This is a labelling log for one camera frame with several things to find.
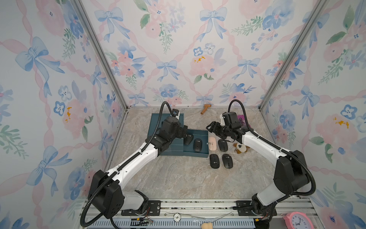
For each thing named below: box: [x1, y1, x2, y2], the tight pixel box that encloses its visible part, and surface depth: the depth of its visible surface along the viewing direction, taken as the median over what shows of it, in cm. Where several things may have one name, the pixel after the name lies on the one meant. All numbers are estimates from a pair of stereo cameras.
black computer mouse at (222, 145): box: [217, 138, 228, 152], surface depth 97 cm
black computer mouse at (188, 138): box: [183, 132, 194, 146], surface depth 100 cm
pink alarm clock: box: [282, 211, 315, 229], surface depth 70 cm
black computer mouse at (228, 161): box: [222, 153, 234, 169], surface depth 92 cm
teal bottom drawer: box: [183, 128, 209, 158], surface depth 100 cm
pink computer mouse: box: [208, 136, 217, 151], surface depth 97 cm
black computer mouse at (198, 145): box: [193, 138, 203, 152], surface depth 98 cm
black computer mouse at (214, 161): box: [209, 153, 220, 169], surface depth 91 cm
